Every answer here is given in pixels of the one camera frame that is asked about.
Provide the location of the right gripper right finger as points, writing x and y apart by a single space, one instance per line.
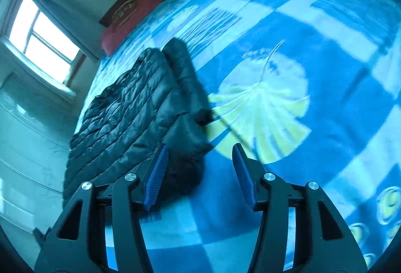
323 241

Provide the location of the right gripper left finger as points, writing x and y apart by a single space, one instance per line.
75 242

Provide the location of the black quilted puffer jacket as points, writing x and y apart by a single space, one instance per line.
158 101

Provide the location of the white wardrobe with circles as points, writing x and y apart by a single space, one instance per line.
35 136

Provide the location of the blue patterned bed sheet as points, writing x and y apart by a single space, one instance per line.
311 88

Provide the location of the grey curtain left of bed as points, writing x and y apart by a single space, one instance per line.
81 29

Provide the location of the left window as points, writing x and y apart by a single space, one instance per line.
41 55

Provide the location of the small brown printed cushion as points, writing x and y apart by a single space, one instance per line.
123 13

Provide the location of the red pillow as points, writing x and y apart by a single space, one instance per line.
112 39

